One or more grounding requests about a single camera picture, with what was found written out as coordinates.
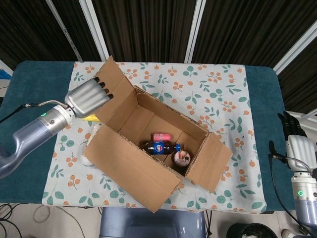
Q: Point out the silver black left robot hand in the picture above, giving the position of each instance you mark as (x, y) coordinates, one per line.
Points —
(86, 99)

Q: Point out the brown cardboard box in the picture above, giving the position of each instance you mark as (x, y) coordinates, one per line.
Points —
(128, 168)

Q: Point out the yellow toy banana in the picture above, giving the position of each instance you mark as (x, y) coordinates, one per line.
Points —
(92, 118)

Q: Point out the cola bottle with Pepsi logo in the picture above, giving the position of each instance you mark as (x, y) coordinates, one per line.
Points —
(158, 148)

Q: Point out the floral fruit print tablecloth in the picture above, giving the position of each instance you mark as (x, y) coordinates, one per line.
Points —
(198, 81)

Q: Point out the blue grey robot torso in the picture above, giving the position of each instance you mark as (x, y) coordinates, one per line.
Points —
(138, 225)

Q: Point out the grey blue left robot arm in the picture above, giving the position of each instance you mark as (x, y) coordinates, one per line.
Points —
(29, 136)

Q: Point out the wide white frame post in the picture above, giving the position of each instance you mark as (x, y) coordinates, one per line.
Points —
(195, 29)
(294, 49)
(95, 29)

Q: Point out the round cup with picture lid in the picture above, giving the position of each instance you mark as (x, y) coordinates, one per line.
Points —
(181, 158)

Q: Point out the white metal rack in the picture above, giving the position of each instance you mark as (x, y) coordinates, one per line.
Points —
(303, 119)

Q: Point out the thin white frame post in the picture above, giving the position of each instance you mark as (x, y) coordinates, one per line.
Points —
(65, 32)

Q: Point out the white canister with lid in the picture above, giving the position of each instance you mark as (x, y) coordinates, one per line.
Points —
(87, 160)

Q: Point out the teal table cover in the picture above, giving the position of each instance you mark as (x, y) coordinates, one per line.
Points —
(37, 81)

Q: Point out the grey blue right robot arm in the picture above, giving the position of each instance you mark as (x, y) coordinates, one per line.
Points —
(304, 198)

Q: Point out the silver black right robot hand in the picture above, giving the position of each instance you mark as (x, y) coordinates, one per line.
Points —
(299, 151)

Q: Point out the black waste bin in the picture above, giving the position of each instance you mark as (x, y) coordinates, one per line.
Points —
(237, 230)

